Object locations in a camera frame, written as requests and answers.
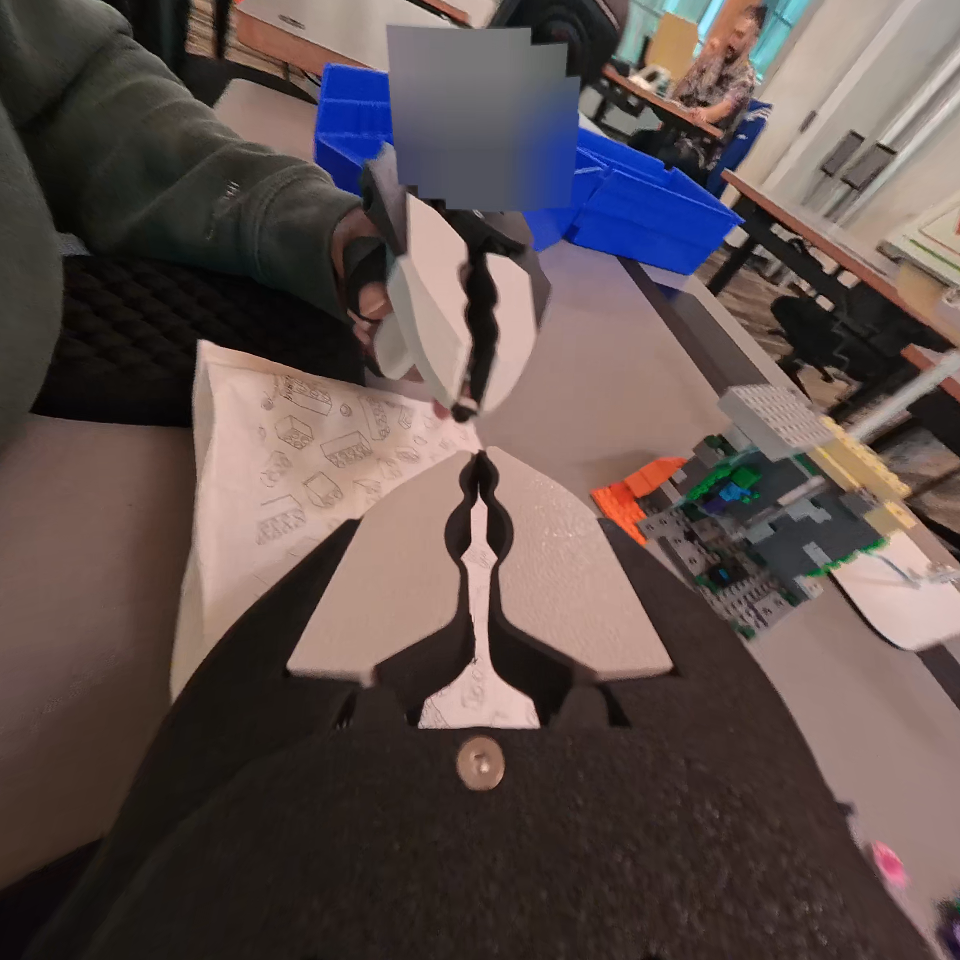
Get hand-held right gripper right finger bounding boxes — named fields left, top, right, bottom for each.
left=480, top=447, right=674, bottom=685

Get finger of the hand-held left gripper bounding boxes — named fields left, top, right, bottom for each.
left=468, top=251, right=552, bottom=415
left=386, top=193, right=475, bottom=408

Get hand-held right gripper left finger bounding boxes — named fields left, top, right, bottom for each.
left=286, top=450, right=481, bottom=687

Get large white printed paper bag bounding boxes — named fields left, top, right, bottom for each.
left=168, top=339, right=541, bottom=730

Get grey desk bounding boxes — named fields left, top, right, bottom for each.
left=0, top=78, right=960, bottom=960

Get person's left hand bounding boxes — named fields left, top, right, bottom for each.
left=332, top=208, right=395, bottom=375

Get plain zombie toy figure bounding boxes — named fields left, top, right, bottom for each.
left=705, top=465, right=760, bottom=513

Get grey toy brick building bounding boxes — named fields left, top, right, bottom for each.
left=591, top=384, right=920, bottom=642

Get wooden table black legs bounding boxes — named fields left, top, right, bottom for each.
left=708, top=168, right=960, bottom=354
left=600, top=63, right=725, bottom=147

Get black office chair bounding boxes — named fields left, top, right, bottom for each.
left=771, top=294, right=864, bottom=384

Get white book stand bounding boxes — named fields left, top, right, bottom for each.
left=825, top=352, right=960, bottom=652

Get person's green sweatshirt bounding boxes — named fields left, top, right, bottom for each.
left=0, top=97, right=69, bottom=455

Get pink flower piece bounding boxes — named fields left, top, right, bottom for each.
left=870, top=840, right=910, bottom=894

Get instruction booklet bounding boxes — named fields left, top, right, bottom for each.
left=881, top=202, right=960, bottom=290

